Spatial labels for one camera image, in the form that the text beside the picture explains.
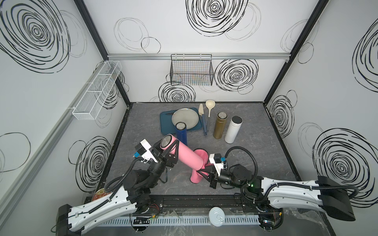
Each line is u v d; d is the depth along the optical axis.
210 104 1.16
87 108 0.71
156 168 0.53
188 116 1.09
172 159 0.52
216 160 0.59
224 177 0.60
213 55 0.90
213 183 0.61
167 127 1.04
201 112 1.11
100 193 0.74
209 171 0.62
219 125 0.89
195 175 0.67
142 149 0.49
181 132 0.81
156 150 0.54
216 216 0.66
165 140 0.54
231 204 0.75
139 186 0.46
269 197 0.55
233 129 0.84
